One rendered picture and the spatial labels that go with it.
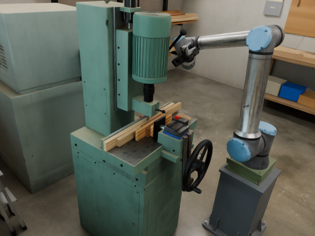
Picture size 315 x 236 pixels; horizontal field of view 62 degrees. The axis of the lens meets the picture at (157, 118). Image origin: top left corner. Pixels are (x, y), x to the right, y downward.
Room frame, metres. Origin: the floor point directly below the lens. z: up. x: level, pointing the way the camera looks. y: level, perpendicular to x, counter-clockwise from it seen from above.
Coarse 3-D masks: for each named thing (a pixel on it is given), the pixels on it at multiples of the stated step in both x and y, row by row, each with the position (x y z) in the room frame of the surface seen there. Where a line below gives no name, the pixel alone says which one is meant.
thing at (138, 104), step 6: (138, 96) 1.32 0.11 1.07; (132, 102) 1.29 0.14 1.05; (138, 102) 1.27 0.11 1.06; (144, 102) 1.25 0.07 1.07; (150, 102) 1.26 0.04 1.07; (156, 102) 1.26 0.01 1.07; (132, 108) 1.29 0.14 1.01; (138, 108) 1.27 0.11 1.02; (144, 108) 1.24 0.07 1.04; (150, 108) 1.22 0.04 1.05; (156, 108) 1.25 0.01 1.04; (144, 114) 1.24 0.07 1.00; (150, 114) 1.22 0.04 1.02
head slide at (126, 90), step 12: (120, 36) 1.29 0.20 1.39; (132, 36) 1.29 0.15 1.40; (120, 48) 1.29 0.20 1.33; (132, 48) 1.29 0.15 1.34; (120, 60) 1.29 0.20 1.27; (132, 60) 1.29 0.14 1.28; (120, 72) 1.29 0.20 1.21; (120, 84) 1.29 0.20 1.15; (132, 84) 1.30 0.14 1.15; (120, 96) 1.29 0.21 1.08; (132, 96) 1.30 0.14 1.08; (120, 108) 1.29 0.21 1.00
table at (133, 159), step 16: (176, 112) 1.49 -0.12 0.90; (192, 128) 1.38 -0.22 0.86; (128, 144) 1.10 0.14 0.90; (144, 144) 1.11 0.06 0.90; (160, 144) 1.12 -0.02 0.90; (192, 144) 1.19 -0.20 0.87; (112, 160) 1.00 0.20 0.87; (128, 160) 0.97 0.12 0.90; (144, 160) 0.99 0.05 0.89; (176, 160) 1.05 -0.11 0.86
